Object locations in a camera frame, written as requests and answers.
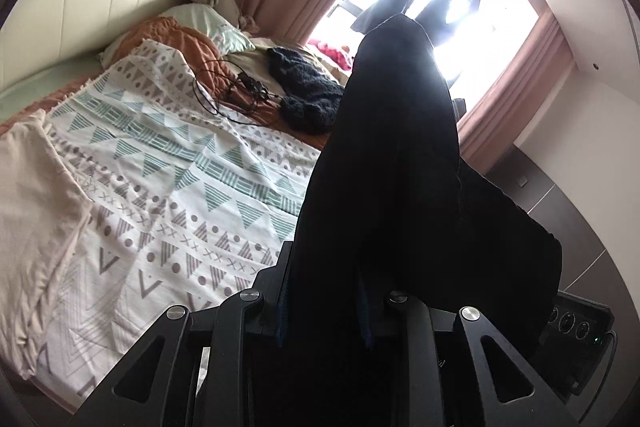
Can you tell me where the black appliance with knobs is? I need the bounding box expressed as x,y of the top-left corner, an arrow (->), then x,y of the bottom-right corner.
520,289 -> 618,408

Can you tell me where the light green pillow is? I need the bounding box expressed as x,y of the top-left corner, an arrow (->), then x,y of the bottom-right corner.
100,3 -> 256,68

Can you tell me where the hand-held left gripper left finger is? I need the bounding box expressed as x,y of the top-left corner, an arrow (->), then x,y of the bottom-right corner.
80,239 -> 296,427

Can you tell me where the red cloth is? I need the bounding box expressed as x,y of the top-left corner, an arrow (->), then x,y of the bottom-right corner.
307,38 -> 353,70

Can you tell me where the white patterned blanket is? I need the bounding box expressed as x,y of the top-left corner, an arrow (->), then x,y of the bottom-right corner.
22,39 -> 323,398

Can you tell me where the cream padded headboard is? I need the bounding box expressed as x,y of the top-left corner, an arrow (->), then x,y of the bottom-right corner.
0,0 -> 248,98

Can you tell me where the beige bed sheet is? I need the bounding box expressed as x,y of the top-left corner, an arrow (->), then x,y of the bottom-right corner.
225,36 -> 351,85

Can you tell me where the black fuzzy knit garment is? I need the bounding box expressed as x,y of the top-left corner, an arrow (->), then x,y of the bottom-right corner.
266,47 -> 346,132

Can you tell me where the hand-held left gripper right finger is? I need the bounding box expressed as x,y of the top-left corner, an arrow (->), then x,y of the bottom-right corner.
357,279 -> 551,427

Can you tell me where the small black device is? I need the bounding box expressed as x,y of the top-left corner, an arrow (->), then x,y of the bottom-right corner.
237,74 -> 281,100

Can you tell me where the black shirt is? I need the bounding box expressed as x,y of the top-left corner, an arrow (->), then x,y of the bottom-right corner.
235,13 -> 563,427

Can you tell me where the orange quilt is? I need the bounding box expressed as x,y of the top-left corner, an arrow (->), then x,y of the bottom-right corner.
0,17 -> 331,152

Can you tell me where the black cable tangle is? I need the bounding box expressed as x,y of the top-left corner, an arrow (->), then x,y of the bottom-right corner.
192,59 -> 291,125

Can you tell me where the cream cloth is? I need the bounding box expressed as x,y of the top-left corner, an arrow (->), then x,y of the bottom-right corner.
0,109 -> 93,380

